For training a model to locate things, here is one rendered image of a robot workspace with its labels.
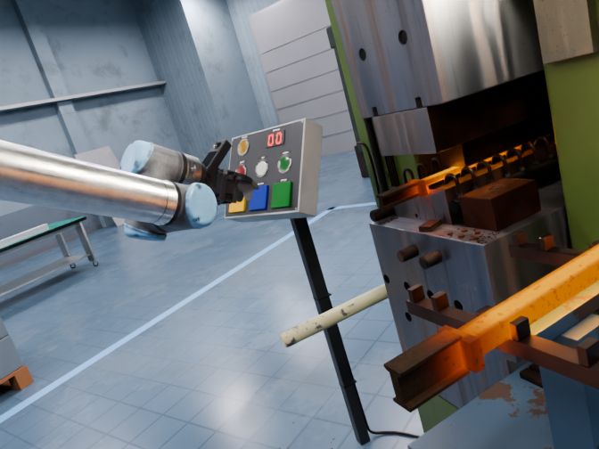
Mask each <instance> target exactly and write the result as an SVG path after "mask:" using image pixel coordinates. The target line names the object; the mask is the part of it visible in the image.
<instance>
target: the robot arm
mask: <svg viewBox="0 0 599 449"><path fill-rule="evenodd" d="M231 147H232V145H231V144H230V143H229V142H228V141H227V140H223V141H217V142H215V143H214V145H213V146H212V148H211V149H210V151H209V153H208V154H207V156H206V157H205V159H204V160H203V162H202V163H201V162H200V160H199V159H198V158H196V157H194V156H191V155H188V154H185V153H182V152H178V151H173V150H171V149H168V148H165V147H161V146H159V145H156V144H153V143H148V142H144V141H134V142H132V143H131V144H130V145H129V146H128V147H127V149H126V150H125V152H124V154H123V157H122V160H121V163H120V170H119V169H116V168H112V167H106V166H102V165H98V164H95V163H91V162H87V161H84V160H80V159H73V158H70V157H66V156H62V155H59V154H55V153H51V152H48V151H41V150H38V149H33V148H29V147H26V146H22V145H18V144H15V143H8V142H5V141H1V140H0V200H8V201H13V202H19V203H25V204H30V205H37V206H42V207H49V208H59V209H65V210H71V211H77V212H82V213H88V214H94V215H100V216H111V217H116V218H123V219H125V221H124V222H123V223H124V234H125V235H126V236H127V237H129V238H133V239H138V240H145V241H164V240H166V237H167V233H172V232H176V231H183V230H190V229H201V228H203V227H206V226H209V225H211V224H212V222H213V221H214V220H215V217H216V215H217V205H220V204H224V205H226V204H231V203H236V201H238V202H241V201H242V200H243V197H244V199H245V200H247V201H249V200H250V199H251V196H252V193H253V190H258V185H257V184H256V183H255V182H254V180H252V178H250V177H248V176H246V175H243V174H239V173H236V172H234V171H233V170H228V169H220V168H219V165H220V164H221V162H222V161H223V159H224V157H225V156H226V154H227V153H228V152H229V150H230V148H231Z"/></svg>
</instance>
